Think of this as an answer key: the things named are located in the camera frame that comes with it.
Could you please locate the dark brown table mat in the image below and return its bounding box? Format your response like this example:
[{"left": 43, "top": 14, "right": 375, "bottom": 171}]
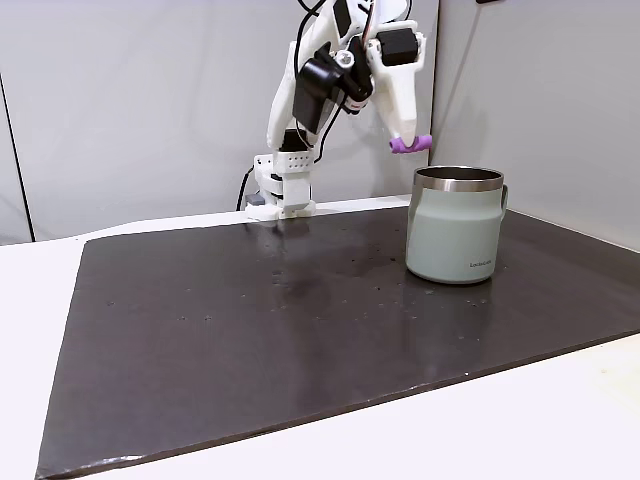
[{"left": 35, "top": 206, "right": 640, "bottom": 480}]

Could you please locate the black oval camera box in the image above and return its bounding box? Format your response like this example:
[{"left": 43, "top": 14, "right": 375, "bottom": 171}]
[{"left": 291, "top": 43, "right": 352, "bottom": 136}]

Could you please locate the black base power cable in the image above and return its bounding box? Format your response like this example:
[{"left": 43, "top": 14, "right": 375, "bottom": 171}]
[{"left": 235, "top": 167, "right": 256, "bottom": 212}]

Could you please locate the pale green steel-rimmed cup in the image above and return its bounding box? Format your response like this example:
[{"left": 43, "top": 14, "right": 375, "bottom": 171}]
[{"left": 404, "top": 164, "right": 512, "bottom": 286}]

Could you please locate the purple ribbed pen grip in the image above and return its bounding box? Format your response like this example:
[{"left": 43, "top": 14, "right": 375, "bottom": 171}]
[{"left": 388, "top": 133, "right": 433, "bottom": 156}]

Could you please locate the black thin wall strip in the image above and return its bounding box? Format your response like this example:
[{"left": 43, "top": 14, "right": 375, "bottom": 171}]
[{"left": 0, "top": 73, "right": 38, "bottom": 243}]

